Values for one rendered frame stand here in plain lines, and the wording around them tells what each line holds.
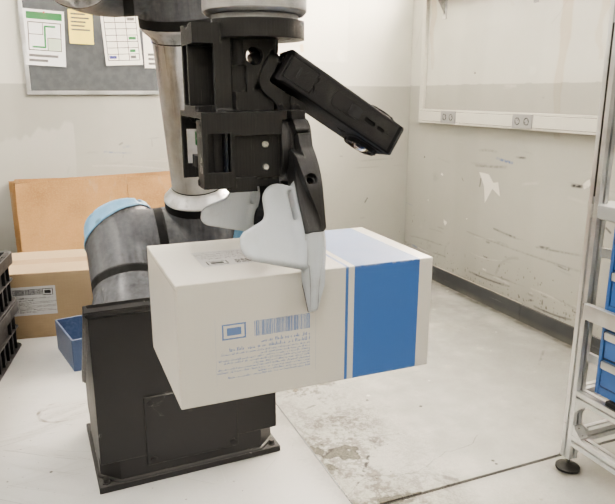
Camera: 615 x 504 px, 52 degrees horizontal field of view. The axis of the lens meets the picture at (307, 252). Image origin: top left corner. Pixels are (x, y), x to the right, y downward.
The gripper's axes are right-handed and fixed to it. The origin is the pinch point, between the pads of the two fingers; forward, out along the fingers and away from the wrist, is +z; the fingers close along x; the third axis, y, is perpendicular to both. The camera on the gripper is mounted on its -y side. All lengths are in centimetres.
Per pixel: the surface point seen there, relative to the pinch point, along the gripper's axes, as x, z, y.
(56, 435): -59, 41, 20
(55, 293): -107, 31, 18
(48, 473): -47, 41, 22
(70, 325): -99, 37, 16
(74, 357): -84, 38, 16
